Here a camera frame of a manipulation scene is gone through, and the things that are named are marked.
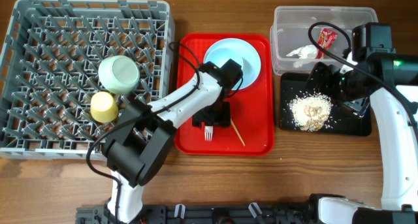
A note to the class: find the red plastic tray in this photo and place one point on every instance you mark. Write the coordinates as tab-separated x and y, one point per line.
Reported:
251	108

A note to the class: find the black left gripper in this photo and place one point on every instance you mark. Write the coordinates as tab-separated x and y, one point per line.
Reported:
223	119

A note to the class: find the wooden chopstick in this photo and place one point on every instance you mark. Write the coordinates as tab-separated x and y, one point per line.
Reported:
237	132

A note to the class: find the white plastic fork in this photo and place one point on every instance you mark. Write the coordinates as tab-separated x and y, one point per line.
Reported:
208	133

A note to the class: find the yellow plastic cup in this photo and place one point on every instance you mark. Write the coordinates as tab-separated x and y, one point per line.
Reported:
103	107

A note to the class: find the clear plastic bin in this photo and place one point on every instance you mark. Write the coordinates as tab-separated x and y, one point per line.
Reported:
290	31

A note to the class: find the grey dishwasher rack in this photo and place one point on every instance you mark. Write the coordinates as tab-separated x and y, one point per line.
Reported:
49	64

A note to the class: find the rice food leftovers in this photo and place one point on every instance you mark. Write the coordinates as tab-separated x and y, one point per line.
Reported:
311	111

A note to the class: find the white tissue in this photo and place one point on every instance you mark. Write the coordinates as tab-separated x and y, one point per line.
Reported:
304	52

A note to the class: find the red snack wrapper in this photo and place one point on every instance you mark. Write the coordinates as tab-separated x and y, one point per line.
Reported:
326	38

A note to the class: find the light blue plate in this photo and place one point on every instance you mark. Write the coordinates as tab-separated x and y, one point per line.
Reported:
251	58

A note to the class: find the light blue bowl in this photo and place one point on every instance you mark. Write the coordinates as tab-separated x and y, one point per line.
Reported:
219	57

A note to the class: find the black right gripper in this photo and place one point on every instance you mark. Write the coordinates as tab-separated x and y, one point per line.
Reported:
330	72

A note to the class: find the green saucer bowl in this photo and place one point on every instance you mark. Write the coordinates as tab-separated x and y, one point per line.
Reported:
119	74

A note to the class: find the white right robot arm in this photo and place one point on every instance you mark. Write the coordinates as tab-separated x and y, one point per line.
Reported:
389	81

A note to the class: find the black food waste tray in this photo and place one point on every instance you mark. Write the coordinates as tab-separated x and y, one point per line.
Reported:
350	119

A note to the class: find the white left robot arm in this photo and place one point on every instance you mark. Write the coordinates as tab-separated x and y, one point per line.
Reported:
138	145

